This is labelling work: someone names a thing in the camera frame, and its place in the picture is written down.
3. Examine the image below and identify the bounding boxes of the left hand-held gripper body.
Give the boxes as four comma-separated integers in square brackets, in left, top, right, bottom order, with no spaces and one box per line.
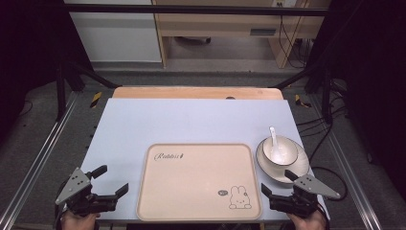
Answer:
[55,167,119,218]

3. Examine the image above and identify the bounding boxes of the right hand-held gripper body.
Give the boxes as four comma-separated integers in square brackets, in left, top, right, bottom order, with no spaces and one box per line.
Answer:
[269,173,341,219]

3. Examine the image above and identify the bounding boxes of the person's left hand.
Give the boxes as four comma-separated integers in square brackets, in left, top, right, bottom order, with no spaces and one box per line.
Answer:
[60,210,102,230]

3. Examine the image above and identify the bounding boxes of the person's right hand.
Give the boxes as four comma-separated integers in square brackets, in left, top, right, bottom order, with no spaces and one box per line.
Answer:
[286,209,327,230]

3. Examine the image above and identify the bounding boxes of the white plate with dark rim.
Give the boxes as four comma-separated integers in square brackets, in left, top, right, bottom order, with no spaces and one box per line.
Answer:
[256,137,310,185]

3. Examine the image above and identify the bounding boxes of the white bowl with dark rim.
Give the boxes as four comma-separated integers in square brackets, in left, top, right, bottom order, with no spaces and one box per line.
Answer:
[261,135,300,167]

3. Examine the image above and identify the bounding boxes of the white ceramic spoon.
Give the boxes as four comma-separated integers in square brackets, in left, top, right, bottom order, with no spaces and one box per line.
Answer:
[268,126,285,163]

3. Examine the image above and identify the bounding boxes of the yellow and black tape strip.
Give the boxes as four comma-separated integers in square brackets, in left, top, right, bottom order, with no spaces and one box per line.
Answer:
[89,91,102,109]
[294,94,312,108]

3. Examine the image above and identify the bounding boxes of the beige tray with rabbit print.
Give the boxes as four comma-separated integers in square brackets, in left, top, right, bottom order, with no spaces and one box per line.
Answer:
[136,143,263,222]

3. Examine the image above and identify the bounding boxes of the black metal stand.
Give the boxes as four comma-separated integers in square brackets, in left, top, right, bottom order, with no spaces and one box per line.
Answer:
[55,56,120,123]
[273,61,335,125]

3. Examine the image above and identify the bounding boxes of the black curtain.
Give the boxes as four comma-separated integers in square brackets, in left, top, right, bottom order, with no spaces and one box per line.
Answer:
[0,0,94,145]
[307,0,406,193]

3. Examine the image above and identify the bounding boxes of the white cabinet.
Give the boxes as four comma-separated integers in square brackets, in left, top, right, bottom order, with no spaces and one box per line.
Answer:
[63,0,163,63]

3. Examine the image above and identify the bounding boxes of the wooden desk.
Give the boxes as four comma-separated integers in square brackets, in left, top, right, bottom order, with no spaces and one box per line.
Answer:
[152,0,331,70]

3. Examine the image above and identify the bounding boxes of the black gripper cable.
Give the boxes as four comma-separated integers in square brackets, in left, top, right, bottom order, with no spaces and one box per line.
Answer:
[310,166,349,202]
[53,180,70,230]

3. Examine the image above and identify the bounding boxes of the silver floor rail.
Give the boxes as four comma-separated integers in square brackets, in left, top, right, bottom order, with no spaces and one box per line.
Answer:
[0,91,79,230]
[308,95,384,230]

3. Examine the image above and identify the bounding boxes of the black floor cables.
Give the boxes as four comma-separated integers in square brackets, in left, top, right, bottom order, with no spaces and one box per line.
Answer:
[296,80,350,165]

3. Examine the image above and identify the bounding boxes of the black desk cables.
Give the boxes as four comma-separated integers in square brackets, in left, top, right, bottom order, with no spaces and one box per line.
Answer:
[278,14,311,70]

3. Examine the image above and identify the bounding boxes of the black horizontal frame bar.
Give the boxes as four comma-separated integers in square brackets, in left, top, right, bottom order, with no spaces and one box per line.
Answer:
[63,3,329,17]

